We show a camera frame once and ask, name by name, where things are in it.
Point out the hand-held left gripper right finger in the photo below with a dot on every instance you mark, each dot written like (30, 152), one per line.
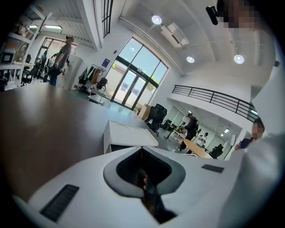
(200, 189)

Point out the black office chair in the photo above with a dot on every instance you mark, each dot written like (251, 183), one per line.
(216, 151)
(161, 113)
(153, 115)

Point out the clothes rack with garments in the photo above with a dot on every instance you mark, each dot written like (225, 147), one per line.
(91, 74)

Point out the round ceiling light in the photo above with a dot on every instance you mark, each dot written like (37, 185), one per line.
(238, 59)
(190, 59)
(156, 19)

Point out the ceiling air conditioner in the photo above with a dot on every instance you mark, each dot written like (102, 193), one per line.
(176, 34)

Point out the black balcony railing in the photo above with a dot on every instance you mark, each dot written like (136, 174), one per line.
(213, 95)

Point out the blue wall sign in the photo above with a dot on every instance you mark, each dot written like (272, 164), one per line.
(106, 62)

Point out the round wooden table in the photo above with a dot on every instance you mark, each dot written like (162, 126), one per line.
(198, 150)

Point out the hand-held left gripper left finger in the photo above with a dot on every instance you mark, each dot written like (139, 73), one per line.
(89, 196)

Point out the glass entrance doors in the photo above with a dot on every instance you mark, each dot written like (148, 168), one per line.
(138, 75)

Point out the person's white shirt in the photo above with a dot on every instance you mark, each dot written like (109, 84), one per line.
(262, 167)

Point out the black head-worn camera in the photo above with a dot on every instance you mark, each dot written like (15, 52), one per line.
(212, 14)

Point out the white shelving unit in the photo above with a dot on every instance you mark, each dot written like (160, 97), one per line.
(15, 55)

